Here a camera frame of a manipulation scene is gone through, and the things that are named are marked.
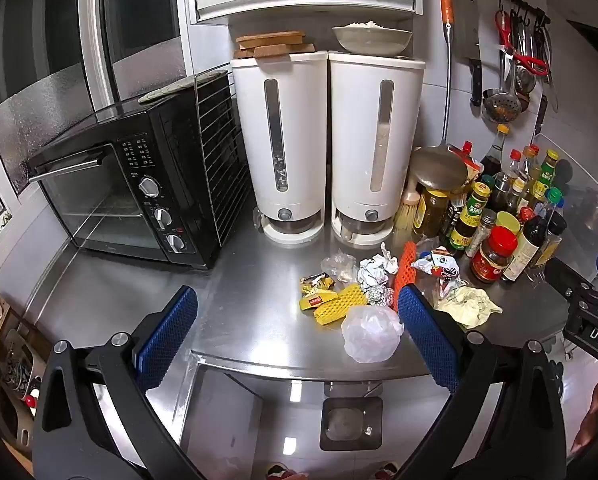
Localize steel cleaver with black handle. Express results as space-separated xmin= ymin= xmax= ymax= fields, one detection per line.
xmin=451 ymin=0 xmax=483 ymax=107

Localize clear acrylic splash guard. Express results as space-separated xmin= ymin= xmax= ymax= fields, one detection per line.
xmin=531 ymin=132 xmax=598 ymax=283

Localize red and yellow seasoning pouch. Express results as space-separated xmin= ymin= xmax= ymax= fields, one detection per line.
xmin=446 ymin=141 xmax=486 ymax=182

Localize white bowl of rice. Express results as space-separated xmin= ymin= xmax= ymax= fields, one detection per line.
xmin=332 ymin=21 xmax=414 ymax=57

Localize yellow foam net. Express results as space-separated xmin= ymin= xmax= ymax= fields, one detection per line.
xmin=313 ymin=282 xmax=369 ymax=324

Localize black toaster oven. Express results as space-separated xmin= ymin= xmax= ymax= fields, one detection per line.
xmin=26 ymin=72 xmax=252 ymax=269

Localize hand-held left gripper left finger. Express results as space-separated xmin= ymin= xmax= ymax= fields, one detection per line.
xmin=32 ymin=285 xmax=210 ymax=480

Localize red-lidded sauce jar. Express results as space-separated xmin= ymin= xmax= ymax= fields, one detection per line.
xmin=471 ymin=226 xmax=518 ymax=285

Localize white paper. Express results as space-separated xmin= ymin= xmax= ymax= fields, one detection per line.
xmin=357 ymin=242 xmax=400 ymax=288

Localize clear plastic wrapper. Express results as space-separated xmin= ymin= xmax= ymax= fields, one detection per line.
xmin=320 ymin=252 xmax=360 ymax=284

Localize clear bottle with red cap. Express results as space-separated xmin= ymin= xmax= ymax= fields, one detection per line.
xmin=505 ymin=149 xmax=524 ymax=196

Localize dark patterned object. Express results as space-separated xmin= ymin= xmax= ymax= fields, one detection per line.
xmin=0 ymin=329 xmax=46 ymax=433

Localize glass spice shaker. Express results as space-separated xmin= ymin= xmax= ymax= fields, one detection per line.
xmin=466 ymin=208 xmax=498 ymax=259

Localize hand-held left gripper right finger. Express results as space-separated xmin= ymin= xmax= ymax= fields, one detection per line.
xmin=398 ymin=284 xmax=567 ymax=480

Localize gold and black wrapper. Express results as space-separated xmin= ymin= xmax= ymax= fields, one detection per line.
xmin=301 ymin=271 xmax=336 ymax=295

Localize person's left shoe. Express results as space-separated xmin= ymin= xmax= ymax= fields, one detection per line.
xmin=266 ymin=462 xmax=305 ymax=480

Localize wooden cutting boards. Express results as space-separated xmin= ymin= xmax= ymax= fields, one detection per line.
xmin=235 ymin=31 xmax=308 ymax=52

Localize metal kitchen tongs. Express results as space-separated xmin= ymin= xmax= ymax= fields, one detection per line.
xmin=534 ymin=15 xmax=560 ymax=113

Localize orange foam net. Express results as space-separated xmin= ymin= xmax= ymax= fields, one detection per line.
xmin=393 ymin=241 xmax=418 ymax=314

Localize foil ball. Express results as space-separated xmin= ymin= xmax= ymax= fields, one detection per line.
xmin=365 ymin=282 xmax=396 ymax=307

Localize metal soup ladle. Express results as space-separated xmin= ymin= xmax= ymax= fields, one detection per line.
xmin=515 ymin=15 xmax=537 ymax=112

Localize small yellow packet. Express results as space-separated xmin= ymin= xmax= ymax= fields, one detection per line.
xmin=299 ymin=291 xmax=332 ymax=314

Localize green-labelled bottle with yellow cap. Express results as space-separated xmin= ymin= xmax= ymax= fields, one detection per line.
xmin=533 ymin=150 xmax=560 ymax=201

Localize white rice dispenser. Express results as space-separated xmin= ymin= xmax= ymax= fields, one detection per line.
xmin=327 ymin=51 xmax=426 ymax=247
xmin=229 ymin=52 xmax=330 ymax=247

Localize cream bristle brush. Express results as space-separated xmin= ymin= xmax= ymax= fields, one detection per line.
xmin=395 ymin=180 xmax=423 ymax=232

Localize wooden trivet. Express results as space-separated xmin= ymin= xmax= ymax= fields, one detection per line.
xmin=233 ymin=42 xmax=316 ymax=61

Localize metal spatula with orange handle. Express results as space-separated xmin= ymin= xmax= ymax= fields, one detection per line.
xmin=410 ymin=0 xmax=470 ymax=192

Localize metal skimmer ladle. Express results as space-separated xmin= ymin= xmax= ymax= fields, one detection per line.
xmin=481 ymin=47 xmax=522 ymax=124

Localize clear plastic bag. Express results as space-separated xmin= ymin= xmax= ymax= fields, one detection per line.
xmin=341 ymin=305 xmax=405 ymax=365

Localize black-capped oil bottle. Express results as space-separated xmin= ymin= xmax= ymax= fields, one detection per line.
xmin=536 ymin=210 xmax=568 ymax=267

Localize colourful snack wrapper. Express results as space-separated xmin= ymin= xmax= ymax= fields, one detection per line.
xmin=411 ymin=247 xmax=462 ymax=281

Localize pale yellow tissue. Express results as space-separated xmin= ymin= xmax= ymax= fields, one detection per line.
xmin=436 ymin=285 xmax=504 ymax=330

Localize metal wire oven rack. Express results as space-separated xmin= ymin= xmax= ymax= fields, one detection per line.
xmin=194 ymin=72 xmax=253 ymax=247

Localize yellow plastic cup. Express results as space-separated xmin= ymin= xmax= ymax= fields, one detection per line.
xmin=496 ymin=211 xmax=522 ymax=236

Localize square grey bin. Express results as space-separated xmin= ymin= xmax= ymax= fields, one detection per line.
xmin=320 ymin=396 xmax=384 ymax=452

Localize glass jar with yellow contents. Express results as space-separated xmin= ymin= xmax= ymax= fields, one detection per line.
xmin=413 ymin=187 xmax=450 ymax=239

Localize grey oven mitt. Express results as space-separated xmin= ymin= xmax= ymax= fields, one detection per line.
xmin=139 ymin=67 xmax=230 ymax=106

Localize dark bottle with yellow cap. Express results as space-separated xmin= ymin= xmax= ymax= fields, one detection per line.
xmin=480 ymin=125 xmax=512 ymax=177

